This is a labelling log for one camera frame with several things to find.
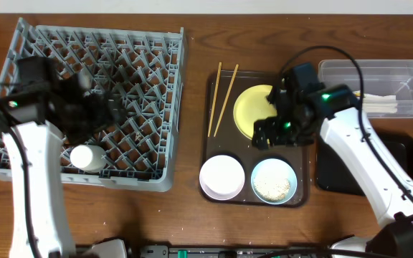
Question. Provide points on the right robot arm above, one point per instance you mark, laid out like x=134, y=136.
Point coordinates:
x=344, y=126

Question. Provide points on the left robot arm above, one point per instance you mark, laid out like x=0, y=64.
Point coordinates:
x=43, y=113

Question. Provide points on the grey plastic dish rack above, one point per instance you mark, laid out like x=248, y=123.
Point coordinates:
x=145, y=70

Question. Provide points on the yellow round plate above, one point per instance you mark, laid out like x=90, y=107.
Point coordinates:
x=250, y=106

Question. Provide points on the light blue small bowl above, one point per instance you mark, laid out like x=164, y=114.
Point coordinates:
x=274, y=181

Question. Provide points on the black flat waste tray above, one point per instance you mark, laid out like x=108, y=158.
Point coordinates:
x=332, y=174

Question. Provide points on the white cup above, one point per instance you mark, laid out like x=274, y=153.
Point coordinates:
x=89, y=158

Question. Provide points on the black rail at table edge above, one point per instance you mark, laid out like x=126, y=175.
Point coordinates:
x=164, y=251

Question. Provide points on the clear plastic waste bin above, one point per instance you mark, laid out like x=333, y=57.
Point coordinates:
x=381, y=77

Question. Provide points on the white paper napkin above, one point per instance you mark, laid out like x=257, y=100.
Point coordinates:
x=379, y=104

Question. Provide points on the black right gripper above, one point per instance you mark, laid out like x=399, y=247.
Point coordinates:
x=270, y=125

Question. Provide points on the pink small bowl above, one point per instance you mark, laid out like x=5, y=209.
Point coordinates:
x=221, y=177

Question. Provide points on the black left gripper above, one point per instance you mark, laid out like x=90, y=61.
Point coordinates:
x=103, y=119

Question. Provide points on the dark brown serving tray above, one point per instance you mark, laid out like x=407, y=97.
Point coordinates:
x=230, y=141

